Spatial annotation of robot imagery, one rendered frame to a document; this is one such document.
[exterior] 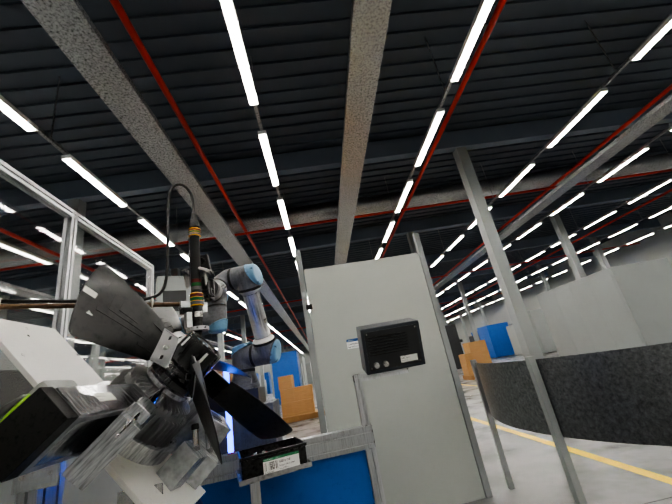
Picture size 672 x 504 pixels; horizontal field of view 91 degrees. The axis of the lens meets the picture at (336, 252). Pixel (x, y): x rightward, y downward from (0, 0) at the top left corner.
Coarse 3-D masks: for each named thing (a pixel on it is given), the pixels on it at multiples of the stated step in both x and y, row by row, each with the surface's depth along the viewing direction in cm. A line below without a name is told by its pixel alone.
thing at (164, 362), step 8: (168, 336) 92; (176, 336) 94; (160, 344) 89; (168, 344) 91; (176, 344) 93; (160, 352) 88; (168, 352) 90; (152, 360) 86; (160, 360) 88; (168, 360) 90
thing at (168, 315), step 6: (156, 312) 110; (162, 312) 112; (168, 312) 113; (174, 312) 115; (162, 318) 108; (168, 318) 109; (174, 318) 110; (168, 324) 106; (174, 324) 107; (180, 324) 108; (174, 330) 104; (180, 330) 105
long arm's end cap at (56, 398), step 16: (32, 400) 55; (48, 400) 55; (64, 400) 57; (16, 416) 54; (32, 416) 54; (48, 416) 54; (64, 416) 54; (0, 432) 53; (16, 432) 53; (32, 432) 53; (48, 432) 53; (0, 448) 52; (16, 448) 52; (32, 448) 52; (0, 464) 51; (16, 464) 51; (0, 480) 51
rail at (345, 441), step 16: (336, 432) 131; (352, 432) 131; (368, 432) 132; (320, 448) 129; (336, 448) 129; (352, 448) 129; (368, 448) 130; (224, 464) 125; (208, 480) 123; (224, 480) 123
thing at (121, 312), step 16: (96, 272) 80; (112, 272) 84; (96, 288) 77; (112, 288) 81; (128, 288) 86; (80, 304) 71; (96, 304) 75; (112, 304) 79; (128, 304) 83; (144, 304) 88; (80, 320) 70; (96, 320) 73; (112, 320) 77; (128, 320) 81; (144, 320) 85; (160, 320) 90; (80, 336) 69; (96, 336) 72; (112, 336) 76; (128, 336) 80; (144, 336) 84; (160, 336) 89; (128, 352) 79; (144, 352) 83
